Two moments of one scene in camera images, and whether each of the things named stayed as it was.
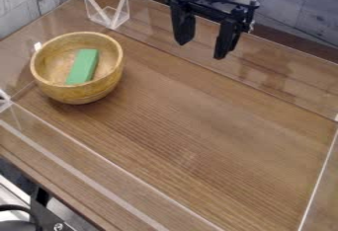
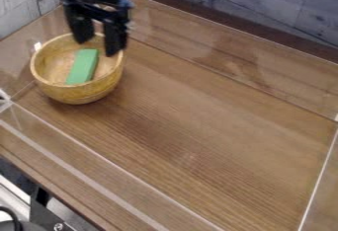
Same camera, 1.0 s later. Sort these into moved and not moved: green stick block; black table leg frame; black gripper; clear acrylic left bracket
Moved: black gripper
Not moved: clear acrylic left bracket; green stick block; black table leg frame
